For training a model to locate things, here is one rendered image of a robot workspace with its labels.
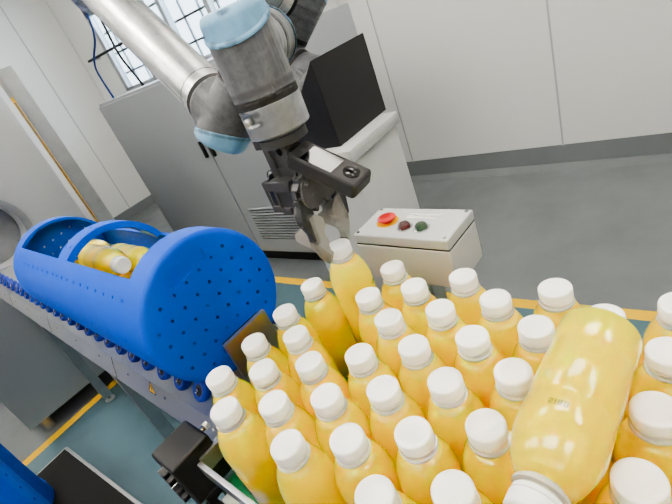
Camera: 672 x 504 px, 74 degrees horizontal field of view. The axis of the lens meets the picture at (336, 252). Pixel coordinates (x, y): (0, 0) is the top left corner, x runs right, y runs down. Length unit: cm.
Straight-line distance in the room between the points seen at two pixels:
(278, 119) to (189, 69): 27
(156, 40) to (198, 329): 51
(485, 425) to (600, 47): 292
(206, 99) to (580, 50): 273
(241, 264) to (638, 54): 277
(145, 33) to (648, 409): 90
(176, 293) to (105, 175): 573
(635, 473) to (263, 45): 57
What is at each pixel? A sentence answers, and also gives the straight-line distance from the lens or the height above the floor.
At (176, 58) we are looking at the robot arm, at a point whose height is 149.
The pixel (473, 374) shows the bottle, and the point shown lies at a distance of 57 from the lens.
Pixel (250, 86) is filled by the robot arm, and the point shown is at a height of 142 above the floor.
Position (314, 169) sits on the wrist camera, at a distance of 61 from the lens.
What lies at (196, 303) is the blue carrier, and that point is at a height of 112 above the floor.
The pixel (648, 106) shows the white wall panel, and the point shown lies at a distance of 333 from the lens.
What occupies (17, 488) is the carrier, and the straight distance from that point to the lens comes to 119.
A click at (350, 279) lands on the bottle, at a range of 70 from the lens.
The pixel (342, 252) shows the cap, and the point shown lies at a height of 115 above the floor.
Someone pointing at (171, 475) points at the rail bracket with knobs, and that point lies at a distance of 77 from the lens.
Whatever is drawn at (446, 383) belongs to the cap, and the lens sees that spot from 52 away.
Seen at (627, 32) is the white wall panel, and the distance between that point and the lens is 322.
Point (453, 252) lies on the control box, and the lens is 76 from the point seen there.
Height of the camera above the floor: 148
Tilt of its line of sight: 28 degrees down
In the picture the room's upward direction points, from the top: 23 degrees counter-clockwise
